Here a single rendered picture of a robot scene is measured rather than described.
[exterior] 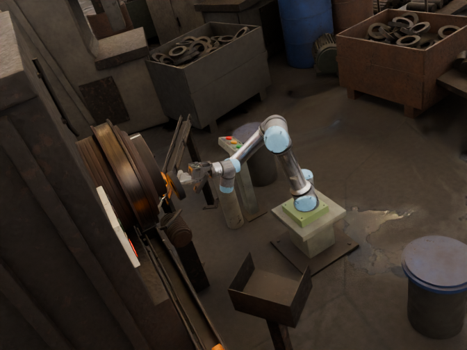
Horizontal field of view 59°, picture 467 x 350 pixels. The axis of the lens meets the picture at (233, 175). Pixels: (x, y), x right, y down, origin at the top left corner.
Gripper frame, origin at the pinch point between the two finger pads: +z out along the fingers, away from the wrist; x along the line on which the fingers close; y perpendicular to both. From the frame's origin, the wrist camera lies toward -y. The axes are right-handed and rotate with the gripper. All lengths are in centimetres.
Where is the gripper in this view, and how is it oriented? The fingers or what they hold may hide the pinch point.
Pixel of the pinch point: (174, 182)
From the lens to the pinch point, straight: 208.5
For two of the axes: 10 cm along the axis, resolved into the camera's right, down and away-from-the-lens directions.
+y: 0.1, -8.9, -4.6
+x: 4.5, 4.2, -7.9
